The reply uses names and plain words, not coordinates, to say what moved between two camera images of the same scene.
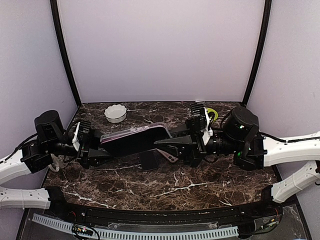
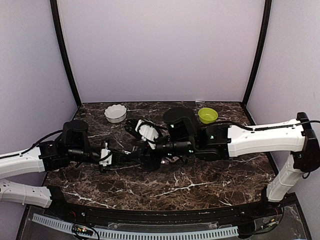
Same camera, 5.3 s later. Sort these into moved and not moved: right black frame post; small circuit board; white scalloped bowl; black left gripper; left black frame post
Moved: black left gripper
Not moved: white scalloped bowl; right black frame post; left black frame post; small circuit board
